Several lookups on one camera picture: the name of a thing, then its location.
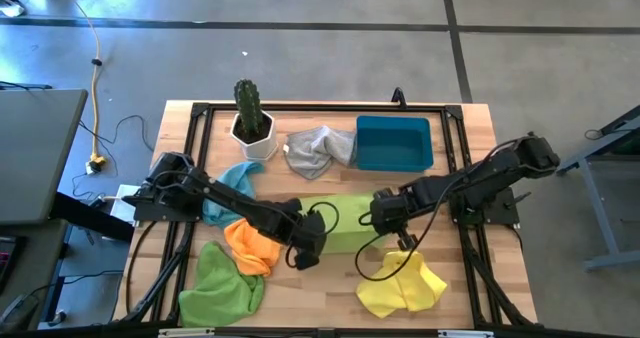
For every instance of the bright green microfiber towel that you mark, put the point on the bright green microfiber towel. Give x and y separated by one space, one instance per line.
220 293

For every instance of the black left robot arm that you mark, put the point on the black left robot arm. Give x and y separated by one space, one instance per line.
235 203

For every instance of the light green microfiber towel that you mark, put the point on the light green microfiber towel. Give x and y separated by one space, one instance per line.
350 223

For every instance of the white hexagonal planter pot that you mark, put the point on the white hexagonal planter pot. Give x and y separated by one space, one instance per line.
260 150

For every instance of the black aluminium rig frame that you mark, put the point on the black aluminium rig frame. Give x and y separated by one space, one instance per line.
325 108

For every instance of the teal microfiber towel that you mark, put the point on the teal microfiber towel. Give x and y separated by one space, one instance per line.
242 173

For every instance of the grey side table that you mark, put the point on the grey side table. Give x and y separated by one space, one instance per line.
40 153

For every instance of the black table support beam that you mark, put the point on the black table support beam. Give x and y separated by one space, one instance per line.
90 218

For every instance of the grey microfiber towel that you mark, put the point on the grey microfiber towel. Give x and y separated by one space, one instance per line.
312 153

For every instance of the yellow microfiber towel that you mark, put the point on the yellow microfiber towel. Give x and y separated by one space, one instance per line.
400 293

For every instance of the grey metal stand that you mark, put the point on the grey metal stand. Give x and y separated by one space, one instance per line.
601 213

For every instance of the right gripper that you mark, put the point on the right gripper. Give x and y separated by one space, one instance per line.
407 233

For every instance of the white power box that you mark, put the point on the white power box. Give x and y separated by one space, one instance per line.
117 205

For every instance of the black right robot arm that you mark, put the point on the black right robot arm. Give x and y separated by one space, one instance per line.
500 165

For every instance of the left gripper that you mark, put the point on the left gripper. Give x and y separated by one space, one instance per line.
307 255

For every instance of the black keyboard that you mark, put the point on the black keyboard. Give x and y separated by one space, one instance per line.
7 263

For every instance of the green cactus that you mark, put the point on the green cactus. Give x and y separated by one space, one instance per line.
247 108

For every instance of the orange microfiber towel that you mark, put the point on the orange microfiber towel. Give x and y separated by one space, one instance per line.
250 253

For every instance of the blue plastic bin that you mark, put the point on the blue plastic bin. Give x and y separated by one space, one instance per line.
395 143

